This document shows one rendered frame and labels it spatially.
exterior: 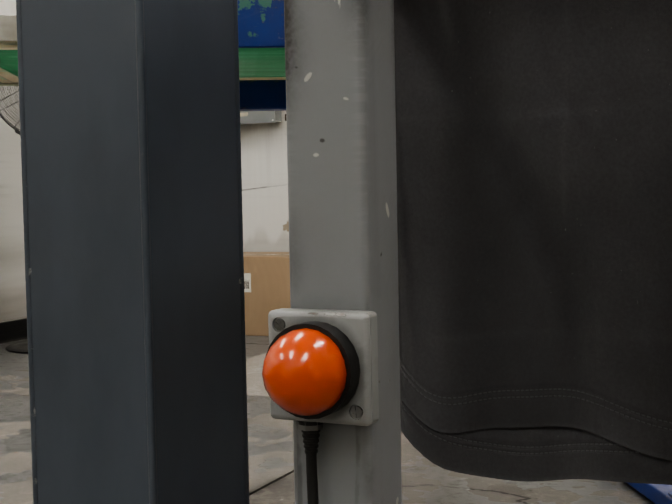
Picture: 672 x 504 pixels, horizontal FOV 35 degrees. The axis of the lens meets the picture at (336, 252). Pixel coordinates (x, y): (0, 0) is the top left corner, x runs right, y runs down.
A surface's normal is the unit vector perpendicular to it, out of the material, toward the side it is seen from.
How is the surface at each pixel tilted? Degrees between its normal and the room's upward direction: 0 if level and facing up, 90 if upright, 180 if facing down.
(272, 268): 88
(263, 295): 90
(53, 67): 90
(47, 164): 90
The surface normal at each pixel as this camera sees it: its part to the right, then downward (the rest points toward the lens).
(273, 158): -0.42, 0.06
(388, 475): 0.91, 0.00
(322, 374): 0.38, -0.12
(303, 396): 0.07, 0.52
